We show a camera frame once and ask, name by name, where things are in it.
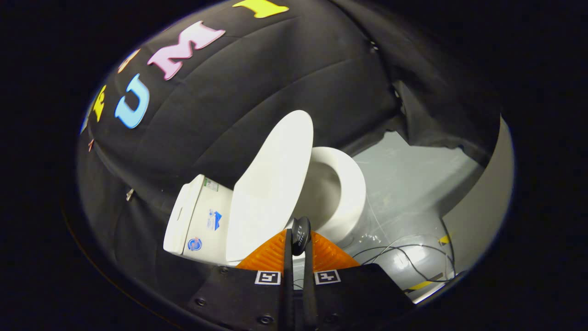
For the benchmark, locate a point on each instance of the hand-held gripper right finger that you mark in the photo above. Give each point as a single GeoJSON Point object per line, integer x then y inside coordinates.
{"type": "Point", "coordinates": [309, 285]}

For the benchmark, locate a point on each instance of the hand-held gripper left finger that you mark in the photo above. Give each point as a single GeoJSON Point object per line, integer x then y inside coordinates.
{"type": "Point", "coordinates": [288, 280]}

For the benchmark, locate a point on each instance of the white toilet lid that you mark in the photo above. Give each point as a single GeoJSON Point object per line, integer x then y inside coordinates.
{"type": "Point", "coordinates": [271, 184]}

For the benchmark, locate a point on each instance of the white toilet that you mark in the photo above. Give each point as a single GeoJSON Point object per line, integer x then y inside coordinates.
{"type": "Point", "coordinates": [202, 220]}

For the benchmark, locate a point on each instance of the yellow floor tape strip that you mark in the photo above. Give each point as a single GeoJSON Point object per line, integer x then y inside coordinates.
{"type": "Point", "coordinates": [420, 285]}
{"type": "Point", "coordinates": [444, 239]}

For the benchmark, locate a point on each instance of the silver cloth clip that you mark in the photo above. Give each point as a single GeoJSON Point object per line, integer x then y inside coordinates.
{"type": "Point", "coordinates": [130, 194]}

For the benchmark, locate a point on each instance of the black backdrop cloth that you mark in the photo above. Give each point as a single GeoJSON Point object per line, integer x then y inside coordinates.
{"type": "Point", "coordinates": [257, 78]}

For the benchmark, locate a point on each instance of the red cloth clip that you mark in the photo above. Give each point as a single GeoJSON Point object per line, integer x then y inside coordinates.
{"type": "Point", "coordinates": [90, 145]}

